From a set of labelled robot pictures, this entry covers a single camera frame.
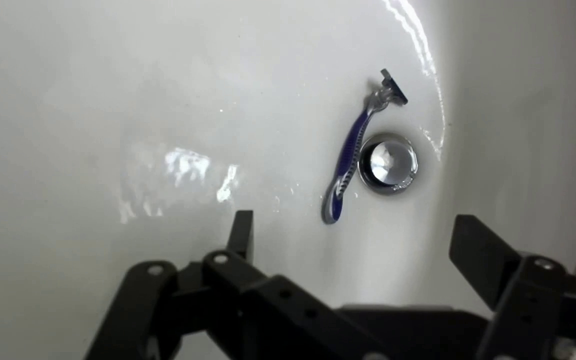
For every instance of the chrome sink drain stopper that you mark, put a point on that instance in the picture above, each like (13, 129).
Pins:
(388, 162)

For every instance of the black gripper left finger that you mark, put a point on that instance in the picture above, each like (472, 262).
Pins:
(245, 312)

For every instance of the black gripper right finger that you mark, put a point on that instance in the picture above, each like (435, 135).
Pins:
(533, 296)

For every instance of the white oval sink basin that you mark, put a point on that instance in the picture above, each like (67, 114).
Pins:
(138, 129)

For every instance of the blue silver razor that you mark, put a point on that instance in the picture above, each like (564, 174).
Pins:
(380, 97)

